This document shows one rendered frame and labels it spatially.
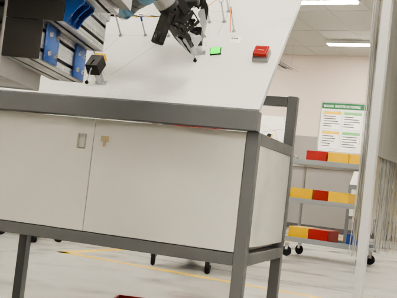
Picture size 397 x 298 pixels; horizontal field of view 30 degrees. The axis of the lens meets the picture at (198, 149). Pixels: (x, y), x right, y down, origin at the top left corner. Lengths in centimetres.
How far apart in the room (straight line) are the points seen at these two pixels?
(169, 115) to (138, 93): 16
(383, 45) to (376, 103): 20
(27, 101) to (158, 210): 62
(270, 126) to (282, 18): 723
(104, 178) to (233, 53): 63
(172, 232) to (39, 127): 63
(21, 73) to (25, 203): 95
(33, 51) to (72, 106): 92
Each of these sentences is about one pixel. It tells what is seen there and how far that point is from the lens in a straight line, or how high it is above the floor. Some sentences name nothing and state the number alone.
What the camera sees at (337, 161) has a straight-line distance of 749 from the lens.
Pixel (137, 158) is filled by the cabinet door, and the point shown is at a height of 67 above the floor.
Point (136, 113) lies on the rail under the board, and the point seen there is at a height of 82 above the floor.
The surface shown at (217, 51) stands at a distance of 267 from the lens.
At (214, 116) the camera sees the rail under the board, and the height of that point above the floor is 84.
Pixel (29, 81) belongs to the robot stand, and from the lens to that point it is 192.
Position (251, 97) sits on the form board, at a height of 91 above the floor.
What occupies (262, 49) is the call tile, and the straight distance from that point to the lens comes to 260.
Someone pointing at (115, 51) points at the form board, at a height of 107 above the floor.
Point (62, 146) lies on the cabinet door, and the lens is 267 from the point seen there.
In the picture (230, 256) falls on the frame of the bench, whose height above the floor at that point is 39.
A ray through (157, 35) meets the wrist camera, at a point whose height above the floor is 108.
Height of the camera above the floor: 61
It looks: 3 degrees up
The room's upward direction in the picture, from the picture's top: 7 degrees clockwise
